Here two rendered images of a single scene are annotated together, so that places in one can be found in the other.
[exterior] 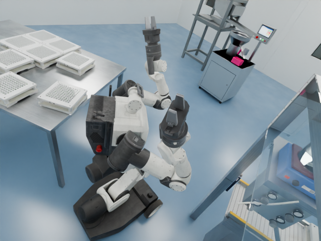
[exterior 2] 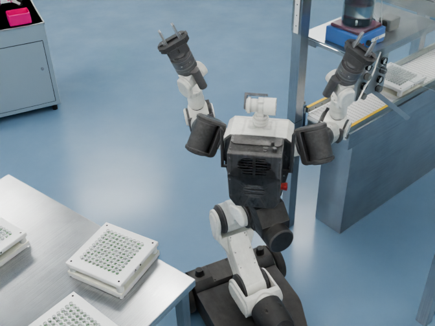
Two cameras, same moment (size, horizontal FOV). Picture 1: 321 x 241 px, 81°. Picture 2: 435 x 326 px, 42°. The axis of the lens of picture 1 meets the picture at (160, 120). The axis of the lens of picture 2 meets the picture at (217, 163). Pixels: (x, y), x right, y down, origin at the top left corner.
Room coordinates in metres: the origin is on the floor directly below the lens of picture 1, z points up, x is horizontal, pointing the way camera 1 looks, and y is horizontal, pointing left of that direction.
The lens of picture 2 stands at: (-0.10, 1.82, 2.40)
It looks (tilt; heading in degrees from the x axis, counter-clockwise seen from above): 36 degrees down; 301
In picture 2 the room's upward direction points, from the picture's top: 2 degrees counter-clockwise
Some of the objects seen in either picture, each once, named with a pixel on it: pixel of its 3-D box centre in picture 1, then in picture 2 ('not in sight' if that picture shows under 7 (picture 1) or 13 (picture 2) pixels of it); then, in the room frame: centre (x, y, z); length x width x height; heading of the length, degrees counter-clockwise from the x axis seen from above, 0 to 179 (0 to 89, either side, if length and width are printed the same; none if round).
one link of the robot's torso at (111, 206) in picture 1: (113, 194); (254, 291); (0.72, 0.17, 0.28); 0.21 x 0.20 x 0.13; 145
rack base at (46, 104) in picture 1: (64, 99); (114, 262); (1.02, 0.74, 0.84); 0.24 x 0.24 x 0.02; 2
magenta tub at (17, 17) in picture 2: (237, 61); (19, 17); (3.24, -0.89, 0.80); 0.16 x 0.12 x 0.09; 56
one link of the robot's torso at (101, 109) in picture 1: (117, 127); (257, 160); (0.70, 0.21, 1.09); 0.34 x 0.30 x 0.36; 21
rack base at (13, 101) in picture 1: (9, 91); not in sight; (0.92, 1.10, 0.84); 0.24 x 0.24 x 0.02; 80
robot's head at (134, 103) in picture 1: (134, 100); (262, 108); (0.71, 0.15, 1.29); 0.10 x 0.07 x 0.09; 21
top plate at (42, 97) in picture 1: (63, 94); (112, 253); (1.02, 0.74, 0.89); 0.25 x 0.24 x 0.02; 2
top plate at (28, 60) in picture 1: (8, 59); not in sight; (1.21, 1.34, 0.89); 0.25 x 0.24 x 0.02; 170
